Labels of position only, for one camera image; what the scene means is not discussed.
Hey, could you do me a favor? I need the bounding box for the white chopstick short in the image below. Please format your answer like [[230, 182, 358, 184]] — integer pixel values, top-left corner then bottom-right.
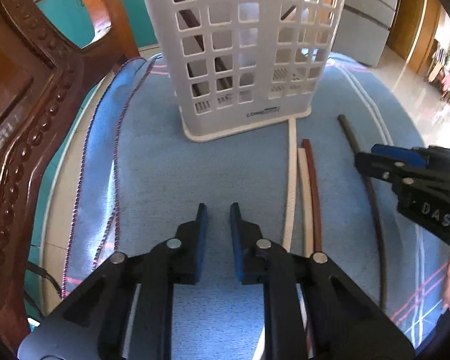
[[297, 148, 314, 258]]

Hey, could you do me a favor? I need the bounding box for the dark brown chopstick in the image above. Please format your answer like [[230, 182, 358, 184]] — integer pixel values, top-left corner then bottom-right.
[[337, 114, 388, 311]]

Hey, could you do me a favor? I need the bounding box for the dark red chopstick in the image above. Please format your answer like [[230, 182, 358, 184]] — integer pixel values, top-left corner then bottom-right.
[[301, 139, 323, 252]]

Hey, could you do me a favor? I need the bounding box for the white chopstick long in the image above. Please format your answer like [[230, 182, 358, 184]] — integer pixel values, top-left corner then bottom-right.
[[282, 118, 297, 251]]

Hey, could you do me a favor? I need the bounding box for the blue striped cloth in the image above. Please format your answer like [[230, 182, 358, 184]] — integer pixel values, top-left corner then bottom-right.
[[61, 52, 450, 360]]

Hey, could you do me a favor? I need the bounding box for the wooden interior door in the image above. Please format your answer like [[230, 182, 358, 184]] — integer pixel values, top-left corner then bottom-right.
[[387, 0, 441, 77]]

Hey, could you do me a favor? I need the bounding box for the silver refrigerator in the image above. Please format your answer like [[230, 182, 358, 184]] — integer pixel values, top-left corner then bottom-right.
[[332, 0, 398, 67]]

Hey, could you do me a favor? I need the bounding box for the white plastic utensil basket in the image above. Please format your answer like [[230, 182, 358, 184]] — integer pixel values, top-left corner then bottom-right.
[[145, 0, 345, 142]]

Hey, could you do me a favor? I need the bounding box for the carved wooden chair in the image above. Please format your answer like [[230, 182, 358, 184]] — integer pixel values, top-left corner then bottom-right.
[[0, 0, 139, 356]]

